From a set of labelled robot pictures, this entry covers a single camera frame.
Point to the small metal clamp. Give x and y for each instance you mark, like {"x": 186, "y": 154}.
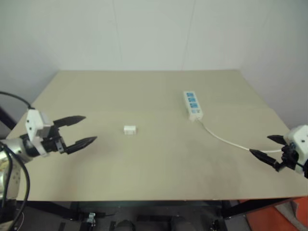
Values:
{"x": 91, "y": 217}

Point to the white plug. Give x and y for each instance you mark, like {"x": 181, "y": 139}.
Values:
{"x": 130, "y": 130}

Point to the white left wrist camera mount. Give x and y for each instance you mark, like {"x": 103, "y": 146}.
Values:
{"x": 32, "y": 122}

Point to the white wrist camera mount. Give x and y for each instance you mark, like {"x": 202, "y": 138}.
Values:
{"x": 299, "y": 137}
{"x": 32, "y": 122}

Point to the black table frame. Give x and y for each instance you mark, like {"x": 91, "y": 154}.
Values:
{"x": 60, "y": 205}

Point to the dark rounded shape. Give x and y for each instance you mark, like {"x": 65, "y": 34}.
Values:
{"x": 125, "y": 226}

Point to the orange box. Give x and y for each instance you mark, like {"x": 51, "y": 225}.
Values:
{"x": 276, "y": 217}

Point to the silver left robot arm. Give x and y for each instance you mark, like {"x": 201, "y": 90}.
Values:
{"x": 14, "y": 146}

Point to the white power strip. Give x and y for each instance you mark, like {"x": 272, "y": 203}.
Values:
{"x": 192, "y": 106}

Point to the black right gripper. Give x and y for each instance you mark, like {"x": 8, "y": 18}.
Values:
{"x": 290, "y": 155}

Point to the black side frame bar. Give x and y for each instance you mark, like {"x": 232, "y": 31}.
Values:
{"x": 4, "y": 120}

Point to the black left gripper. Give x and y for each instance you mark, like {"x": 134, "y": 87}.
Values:
{"x": 51, "y": 144}

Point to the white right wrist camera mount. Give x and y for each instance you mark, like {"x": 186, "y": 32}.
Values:
{"x": 299, "y": 137}

